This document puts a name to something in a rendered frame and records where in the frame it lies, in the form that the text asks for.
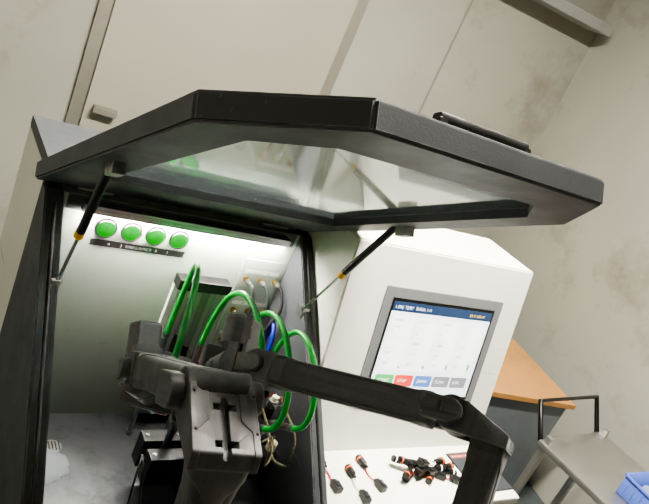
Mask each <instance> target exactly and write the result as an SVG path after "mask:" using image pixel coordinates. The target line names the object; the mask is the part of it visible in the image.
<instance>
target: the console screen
mask: <svg viewBox="0 0 649 504"><path fill-rule="evenodd" d="M503 304H504V303H503V302H499V301H492V300H485V299H479V298H472V297H466V296H459V295H452V294H446V293H439V292H432V291H426V290H419V289H412V288H406V287H399V286H393V285H388V286H387V289H386V292H385V296H384V299H383V302H382V305H381V309H380V312H379V315H378V318H377V322H376V325H375V328H374V331H373V335H372V338H371V341H370V344H369V348H368V351H367V354H366V357H365V361H364V364H363V367H362V370H361V374H360V376H364V377H368V378H373V379H377V380H381V381H385V382H389V383H394V384H398V385H402V386H406V387H410V388H414V389H424V390H429V391H434V392H435V393H437V394H441V395H447V394H455V395H458V396H460V397H461V398H463V399H464V400H465V401H469V402H471V399H472V396H473V393H474V390H475V387H476V384H477V381H478V378H479V376H480V373H481V370H482V367H483V364H484V361H485V358H486V355H487V352H488V349H489V346H490V343H491V340H492V337H493V334H494V331H495V328H496V325H497V322H498V319H499V316H500V313H501V310H502V307H503Z"/></svg>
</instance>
